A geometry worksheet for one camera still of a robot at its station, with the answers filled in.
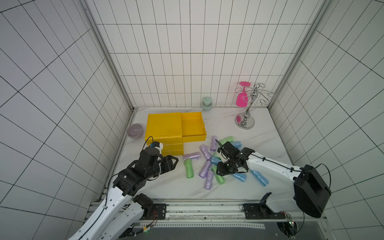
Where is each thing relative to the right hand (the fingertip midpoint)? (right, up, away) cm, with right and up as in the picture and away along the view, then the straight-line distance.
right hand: (217, 169), depth 83 cm
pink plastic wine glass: (+19, +42, +15) cm, 48 cm away
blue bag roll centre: (-1, +4, +4) cm, 6 cm away
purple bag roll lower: (-8, -2, +2) cm, 8 cm away
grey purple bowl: (-55, +20, +19) cm, 62 cm away
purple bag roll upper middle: (-7, +10, +9) cm, 15 cm away
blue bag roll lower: (+13, -4, -1) cm, 14 cm away
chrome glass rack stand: (+25, +27, +27) cm, 46 cm away
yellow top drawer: (-14, +24, +4) cm, 28 cm away
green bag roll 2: (+1, -6, -2) cm, 6 cm away
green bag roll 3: (-1, +7, +6) cm, 9 cm away
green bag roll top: (+11, +15, +14) cm, 23 cm away
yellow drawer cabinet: (-29, +23, -4) cm, 37 cm away
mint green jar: (-4, +41, +32) cm, 52 cm away
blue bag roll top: (+15, +12, +12) cm, 22 cm away
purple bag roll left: (-13, +6, +7) cm, 16 cm away
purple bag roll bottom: (-5, -6, -2) cm, 8 cm away
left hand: (-24, +6, -12) cm, 28 cm away
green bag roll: (-17, 0, +3) cm, 17 cm away
